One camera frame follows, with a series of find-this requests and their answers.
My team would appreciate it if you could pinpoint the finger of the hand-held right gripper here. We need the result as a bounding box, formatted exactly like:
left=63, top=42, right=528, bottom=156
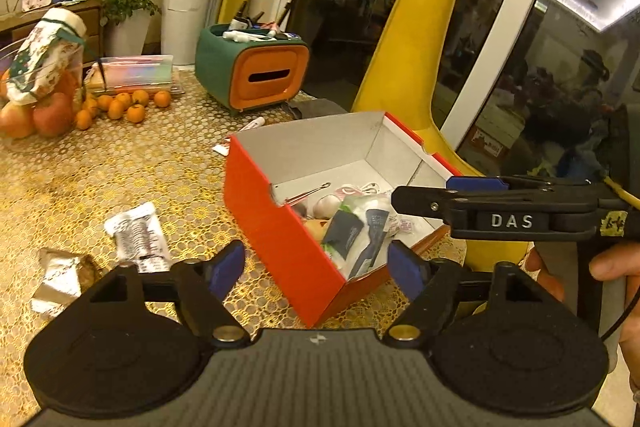
left=446, top=175, right=601, bottom=194
left=392, top=185, right=501, bottom=223

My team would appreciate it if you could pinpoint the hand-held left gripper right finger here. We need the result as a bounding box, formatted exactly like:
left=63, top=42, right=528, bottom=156
left=382, top=239, right=548, bottom=349

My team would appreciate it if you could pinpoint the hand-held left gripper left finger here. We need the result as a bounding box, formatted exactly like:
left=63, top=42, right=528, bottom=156
left=90, top=239, right=251, bottom=349

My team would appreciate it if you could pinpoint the white pink barcode snack packet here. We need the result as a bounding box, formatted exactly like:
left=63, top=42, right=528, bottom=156
left=385, top=212, right=417, bottom=236

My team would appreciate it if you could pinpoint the white dark blue packet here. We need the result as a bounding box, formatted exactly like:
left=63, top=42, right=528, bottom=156
left=349, top=206, right=392, bottom=281

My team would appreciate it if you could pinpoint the red cardboard box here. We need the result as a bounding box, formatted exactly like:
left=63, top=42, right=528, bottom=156
left=223, top=110, right=467, bottom=329

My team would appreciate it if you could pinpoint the white cable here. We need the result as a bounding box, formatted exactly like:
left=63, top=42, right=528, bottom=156
left=344, top=180, right=382, bottom=196

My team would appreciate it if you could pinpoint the white blue green packet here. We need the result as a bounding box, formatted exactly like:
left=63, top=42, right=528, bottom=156
left=321, top=197, right=373, bottom=258

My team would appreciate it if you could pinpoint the thin metal tool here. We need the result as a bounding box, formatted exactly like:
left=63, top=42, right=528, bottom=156
left=284, top=181, right=332, bottom=206

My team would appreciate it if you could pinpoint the gold patterned desktop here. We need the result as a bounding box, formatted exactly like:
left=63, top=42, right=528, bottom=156
left=0, top=69, right=468, bottom=427

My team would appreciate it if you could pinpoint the person's right hand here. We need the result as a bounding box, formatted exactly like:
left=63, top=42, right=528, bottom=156
left=526, top=242, right=640, bottom=404

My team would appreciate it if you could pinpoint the white black-print packet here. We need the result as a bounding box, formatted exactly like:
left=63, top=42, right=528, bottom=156
left=103, top=201, right=174, bottom=276

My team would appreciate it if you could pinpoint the yellow chair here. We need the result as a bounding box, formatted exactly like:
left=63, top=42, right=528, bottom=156
left=351, top=0, right=531, bottom=273

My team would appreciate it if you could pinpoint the silver foil packet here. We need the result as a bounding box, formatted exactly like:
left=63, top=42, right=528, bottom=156
left=30, top=247, right=102, bottom=319

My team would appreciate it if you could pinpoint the pile of tangerines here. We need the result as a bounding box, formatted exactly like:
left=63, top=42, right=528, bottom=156
left=74, top=88, right=173, bottom=131

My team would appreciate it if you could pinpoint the green orange desk organizer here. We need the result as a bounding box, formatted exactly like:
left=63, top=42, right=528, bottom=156
left=194, top=23, right=311, bottom=114

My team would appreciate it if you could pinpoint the clear plastic container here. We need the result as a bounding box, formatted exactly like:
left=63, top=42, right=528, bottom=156
left=84, top=53, right=187, bottom=96

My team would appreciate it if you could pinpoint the red apple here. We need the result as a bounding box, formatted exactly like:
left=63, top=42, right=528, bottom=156
left=31, top=92, right=77, bottom=138
left=0, top=101, right=37, bottom=140

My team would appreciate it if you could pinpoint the white tube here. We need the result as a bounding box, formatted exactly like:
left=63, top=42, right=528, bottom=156
left=221, top=30, right=279, bottom=44

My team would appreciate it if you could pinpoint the makeup brush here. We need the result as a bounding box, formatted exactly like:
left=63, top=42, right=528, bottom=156
left=276, top=0, right=309, bottom=28

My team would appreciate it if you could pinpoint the orange fruit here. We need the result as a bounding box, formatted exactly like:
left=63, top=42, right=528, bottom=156
left=54, top=68, right=82, bottom=101

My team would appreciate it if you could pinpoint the black cosmetic bottle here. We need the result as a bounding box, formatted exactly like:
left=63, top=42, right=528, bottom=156
left=229, top=1, right=267, bottom=31

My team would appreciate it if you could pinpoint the clear fruit container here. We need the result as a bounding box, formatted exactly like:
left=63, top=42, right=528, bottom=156
left=0, top=49, right=87, bottom=138

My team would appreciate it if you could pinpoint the patterned cloth bag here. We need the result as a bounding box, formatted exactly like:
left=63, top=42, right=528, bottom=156
left=6, top=7, right=89, bottom=104

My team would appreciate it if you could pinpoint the wooden cabinet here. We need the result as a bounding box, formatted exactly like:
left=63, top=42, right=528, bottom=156
left=0, top=0, right=104, bottom=65

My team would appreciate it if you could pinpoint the yellow cable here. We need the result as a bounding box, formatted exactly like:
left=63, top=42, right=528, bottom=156
left=601, top=176, right=640, bottom=211

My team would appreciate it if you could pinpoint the black cable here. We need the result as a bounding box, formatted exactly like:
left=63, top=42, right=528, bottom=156
left=596, top=284, right=640, bottom=344

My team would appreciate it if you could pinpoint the white door frame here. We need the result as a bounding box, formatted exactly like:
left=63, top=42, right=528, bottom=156
left=439, top=0, right=567, bottom=154

